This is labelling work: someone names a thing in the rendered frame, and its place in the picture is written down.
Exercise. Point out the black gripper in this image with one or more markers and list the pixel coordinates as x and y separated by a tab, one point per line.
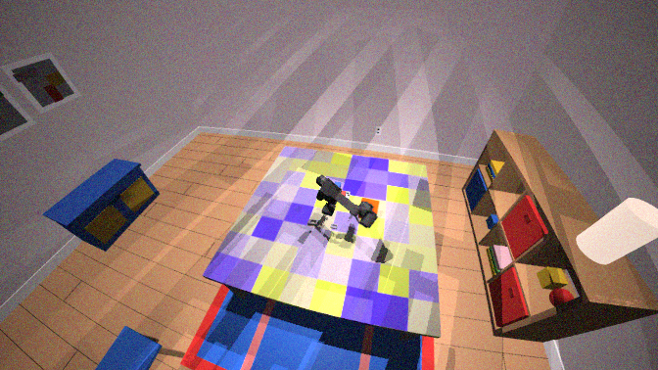
329	207

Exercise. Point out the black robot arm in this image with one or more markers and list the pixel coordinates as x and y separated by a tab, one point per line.
332	190

